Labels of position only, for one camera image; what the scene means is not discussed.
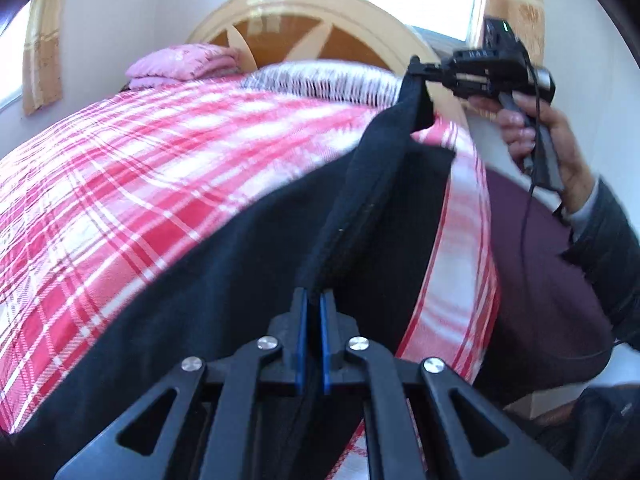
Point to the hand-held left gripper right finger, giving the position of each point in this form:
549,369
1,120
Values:
327,340

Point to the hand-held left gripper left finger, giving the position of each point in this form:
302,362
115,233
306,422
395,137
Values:
301,340

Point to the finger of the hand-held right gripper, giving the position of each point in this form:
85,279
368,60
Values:
432,74

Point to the black pants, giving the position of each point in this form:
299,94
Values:
225,285

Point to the person's right forearm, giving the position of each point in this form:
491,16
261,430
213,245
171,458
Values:
610,250

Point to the person's right hand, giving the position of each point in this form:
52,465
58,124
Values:
567,160

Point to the yellow patterned curtain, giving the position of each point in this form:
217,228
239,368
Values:
520,0
45,45

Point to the striped pillow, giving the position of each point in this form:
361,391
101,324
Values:
325,77

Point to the cream wooden headboard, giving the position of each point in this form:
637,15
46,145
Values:
280,2

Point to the red plaid blanket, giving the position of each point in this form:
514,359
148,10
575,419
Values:
125,185

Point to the pink folded quilt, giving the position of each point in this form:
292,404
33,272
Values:
185,62

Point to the dark grey cloth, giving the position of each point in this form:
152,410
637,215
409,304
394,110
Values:
610,435

